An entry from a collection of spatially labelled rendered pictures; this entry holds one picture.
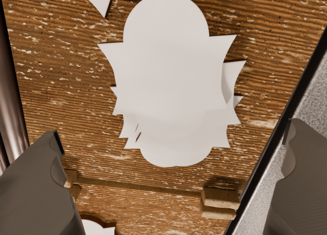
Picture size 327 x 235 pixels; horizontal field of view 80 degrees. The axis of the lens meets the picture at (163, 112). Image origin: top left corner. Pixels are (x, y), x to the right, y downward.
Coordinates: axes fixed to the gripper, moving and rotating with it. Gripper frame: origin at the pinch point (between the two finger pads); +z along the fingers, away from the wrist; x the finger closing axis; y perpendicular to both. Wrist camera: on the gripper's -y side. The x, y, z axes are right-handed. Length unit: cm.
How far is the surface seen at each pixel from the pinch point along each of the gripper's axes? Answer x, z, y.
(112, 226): -12.4, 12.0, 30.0
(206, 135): 4.1, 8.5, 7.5
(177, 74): 0.9, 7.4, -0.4
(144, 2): -1.6, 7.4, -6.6
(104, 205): -13.1, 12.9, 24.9
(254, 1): 9.4, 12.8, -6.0
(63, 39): -11.8, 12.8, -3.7
